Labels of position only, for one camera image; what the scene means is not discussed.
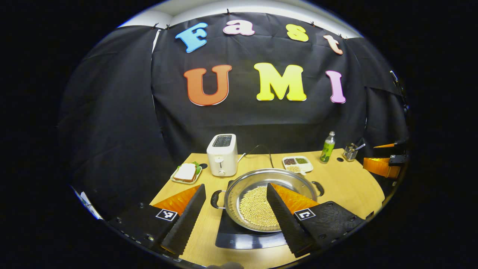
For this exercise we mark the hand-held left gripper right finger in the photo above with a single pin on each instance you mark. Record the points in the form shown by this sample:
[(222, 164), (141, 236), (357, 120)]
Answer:
[(285, 228)]

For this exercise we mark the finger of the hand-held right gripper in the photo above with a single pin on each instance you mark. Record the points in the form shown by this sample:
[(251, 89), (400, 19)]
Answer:
[(379, 166), (384, 151)]

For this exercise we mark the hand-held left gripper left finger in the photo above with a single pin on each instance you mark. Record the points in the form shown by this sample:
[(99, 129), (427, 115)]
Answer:
[(186, 224)]

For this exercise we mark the black induction cooktop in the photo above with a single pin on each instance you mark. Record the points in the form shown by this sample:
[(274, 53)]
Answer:
[(246, 241)]

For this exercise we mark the stainless steel pot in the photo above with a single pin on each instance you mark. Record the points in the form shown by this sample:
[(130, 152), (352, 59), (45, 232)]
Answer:
[(254, 179)]

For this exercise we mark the metal spoon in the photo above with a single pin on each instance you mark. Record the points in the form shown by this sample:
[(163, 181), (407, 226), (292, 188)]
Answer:
[(360, 147)]

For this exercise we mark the pile of soybeans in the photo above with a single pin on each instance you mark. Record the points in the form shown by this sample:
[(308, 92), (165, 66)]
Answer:
[(257, 205)]

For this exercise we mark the green label plastic bottle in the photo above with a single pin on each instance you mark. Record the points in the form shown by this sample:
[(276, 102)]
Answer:
[(327, 149)]

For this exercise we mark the white sectioned plate with beans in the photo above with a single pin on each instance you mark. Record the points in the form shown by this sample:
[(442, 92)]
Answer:
[(304, 167)]

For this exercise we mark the white toaster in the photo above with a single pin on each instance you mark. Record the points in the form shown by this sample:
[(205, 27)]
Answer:
[(222, 157)]

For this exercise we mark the black backdrop cloth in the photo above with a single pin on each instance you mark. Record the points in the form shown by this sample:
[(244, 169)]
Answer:
[(242, 119)]

